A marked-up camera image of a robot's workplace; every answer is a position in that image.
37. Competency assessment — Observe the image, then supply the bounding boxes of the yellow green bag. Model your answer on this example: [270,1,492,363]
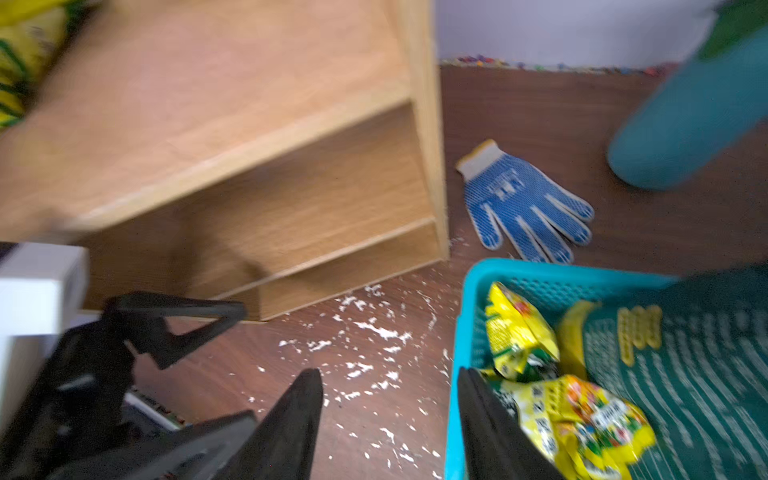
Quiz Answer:
[485,282,560,383]
[491,375,656,479]

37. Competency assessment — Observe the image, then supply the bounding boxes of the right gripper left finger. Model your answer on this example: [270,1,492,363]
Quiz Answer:
[217,369,324,479]

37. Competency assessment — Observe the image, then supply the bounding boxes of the blue dotted work gloves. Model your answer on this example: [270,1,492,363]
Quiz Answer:
[456,140,594,265]

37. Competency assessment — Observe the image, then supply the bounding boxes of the yellow bag top back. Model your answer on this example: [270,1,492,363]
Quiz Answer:
[1,1,90,129]

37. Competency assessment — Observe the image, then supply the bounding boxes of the teal plastic basket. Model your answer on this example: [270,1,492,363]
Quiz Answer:
[444,258,678,479]

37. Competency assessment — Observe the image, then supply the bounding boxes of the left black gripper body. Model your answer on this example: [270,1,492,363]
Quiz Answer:
[1,291,256,479]

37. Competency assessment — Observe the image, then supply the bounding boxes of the wooden two-tier shelf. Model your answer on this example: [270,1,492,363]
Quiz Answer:
[1,1,449,322]

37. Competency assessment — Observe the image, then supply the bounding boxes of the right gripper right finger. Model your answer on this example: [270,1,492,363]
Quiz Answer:
[458,367,562,480]

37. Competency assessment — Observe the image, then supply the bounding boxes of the artificial green plant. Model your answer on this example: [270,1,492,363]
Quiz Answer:
[697,0,767,61]

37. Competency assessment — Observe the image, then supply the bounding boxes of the teal vase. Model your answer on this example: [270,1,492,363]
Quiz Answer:
[607,27,767,190]

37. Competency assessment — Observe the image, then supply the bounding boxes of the large green fertilizer bag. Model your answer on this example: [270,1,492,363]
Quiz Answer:
[556,263,767,479]

